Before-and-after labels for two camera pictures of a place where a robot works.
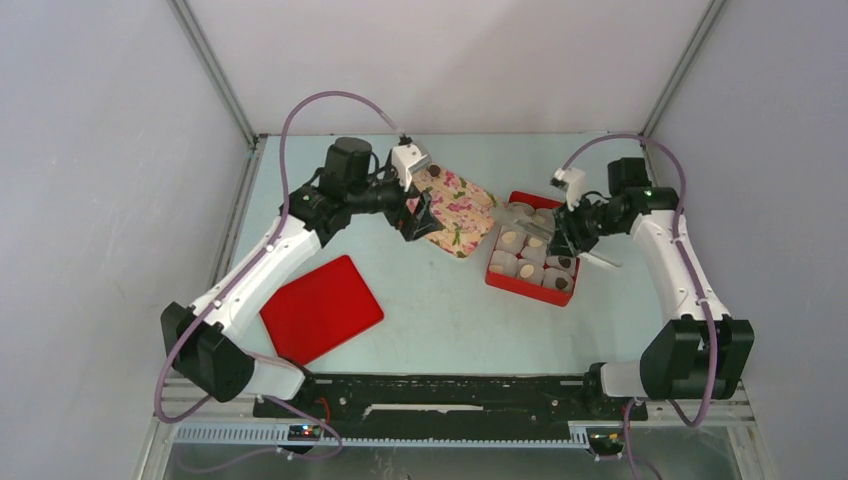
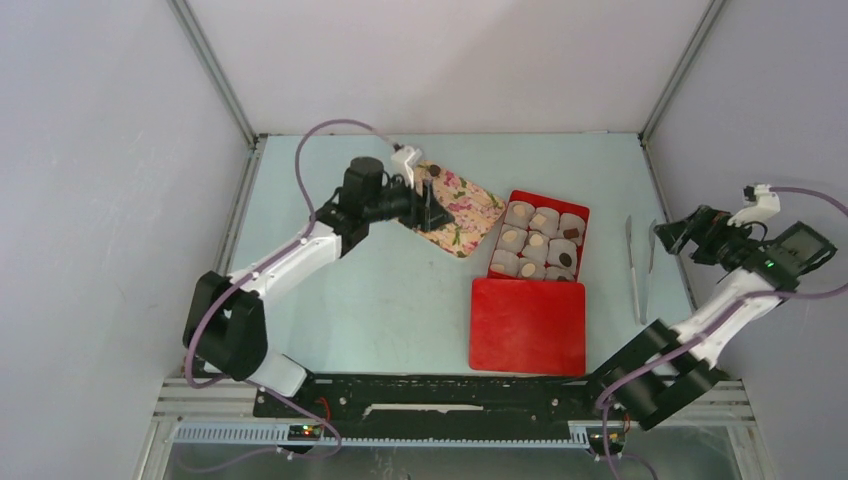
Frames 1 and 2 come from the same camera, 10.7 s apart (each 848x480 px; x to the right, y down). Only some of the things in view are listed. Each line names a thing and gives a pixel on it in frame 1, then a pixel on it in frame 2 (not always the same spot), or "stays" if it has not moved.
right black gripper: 569,238 to 703,228
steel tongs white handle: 527,222 to 640,318
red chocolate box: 519,261 stays
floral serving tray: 466,209 stays
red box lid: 320,310 to 527,327
